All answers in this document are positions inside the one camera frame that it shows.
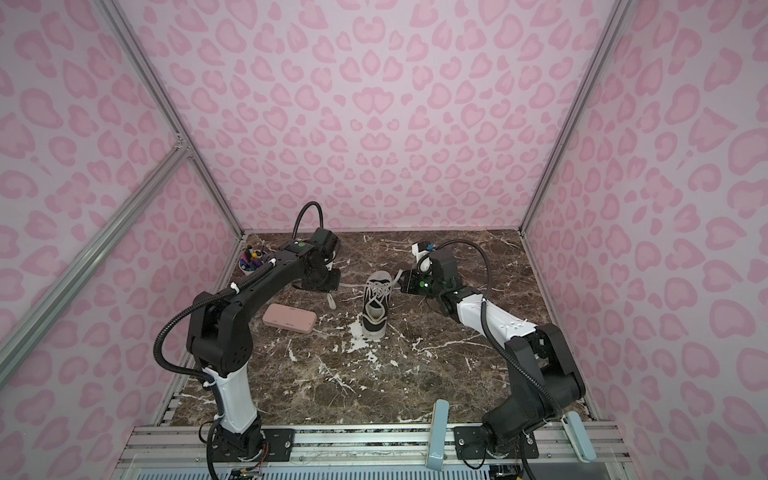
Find light blue clamp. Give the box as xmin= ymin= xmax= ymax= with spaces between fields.
xmin=425 ymin=399 xmax=450 ymax=471
xmin=561 ymin=411 xmax=597 ymax=463

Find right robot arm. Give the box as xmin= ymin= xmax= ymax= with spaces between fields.
xmin=398 ymin=269 xmax=585 ymax=453

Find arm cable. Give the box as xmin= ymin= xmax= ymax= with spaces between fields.
xmin=434 ymin=238 xmax=565 ymax=415
xmin=152 ymin=200 xmax=325 ymax=382

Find white shoelace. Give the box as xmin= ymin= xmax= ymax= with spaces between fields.
xmin=338 ymin=270 xmax=403 ymax=298

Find light blue clamp right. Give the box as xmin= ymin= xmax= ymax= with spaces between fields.
xmin=561 ymin=411 xmax=597 ymax=463

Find black white sneaker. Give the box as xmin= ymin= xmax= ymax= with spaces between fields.
xmin=361 ymin=289 xmax=391 ymax=340

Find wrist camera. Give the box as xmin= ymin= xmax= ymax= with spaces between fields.
xmin=412 ymin=241 xmax=460 ymax=278
xmin=309 ymin=228 xmax=339 ymax=264

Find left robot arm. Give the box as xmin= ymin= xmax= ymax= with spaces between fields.
xmin=187 ymin=228 xmax=340 ymax=457

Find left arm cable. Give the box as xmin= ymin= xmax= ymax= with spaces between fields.
xmin=152 ymin=200 xmax=325 ymax=382

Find aluminium rail base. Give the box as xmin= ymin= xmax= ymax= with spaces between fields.
xmin=111 ymin=421 xmax=638 ymax=479

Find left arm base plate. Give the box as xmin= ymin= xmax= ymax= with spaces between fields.
xmin=207 ymin=427 xmax=296 ymax=463

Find diagonal aluminium frame bar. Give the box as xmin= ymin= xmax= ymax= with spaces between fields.
xmin=1 ymin=141 xmax=188 ymax=385

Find pink rectangular case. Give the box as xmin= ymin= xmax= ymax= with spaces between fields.
xmin=262 ymin=303 xmax=317 ymax=334

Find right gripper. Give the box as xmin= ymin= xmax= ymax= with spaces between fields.
xmin=393 ymin=268 xmax=446 ymax=299

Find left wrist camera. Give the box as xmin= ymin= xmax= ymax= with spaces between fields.
xmin=309 ymin=228 xmax=339 ymax=264

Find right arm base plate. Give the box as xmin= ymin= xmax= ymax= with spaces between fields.
xmin=452 ymin=425 xmax=539 ymax=462

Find light blue clamp centre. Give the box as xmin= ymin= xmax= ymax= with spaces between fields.
xmin=425 ymin=399 xmax=450 ymax=471

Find pens in cup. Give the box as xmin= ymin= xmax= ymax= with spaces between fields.
xmin=238 ymin=247 xmax=270 ymax=271

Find pink pen cup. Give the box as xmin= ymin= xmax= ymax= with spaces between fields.
xmin=238 ymin=247 xmax=271 ymax=277

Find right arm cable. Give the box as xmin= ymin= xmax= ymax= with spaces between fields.
xmin=434 ymin=238 xmax=565 ymax=415

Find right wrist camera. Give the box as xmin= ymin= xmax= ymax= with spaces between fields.
xmin=412 ymin=241 xmax=460 ymax=278

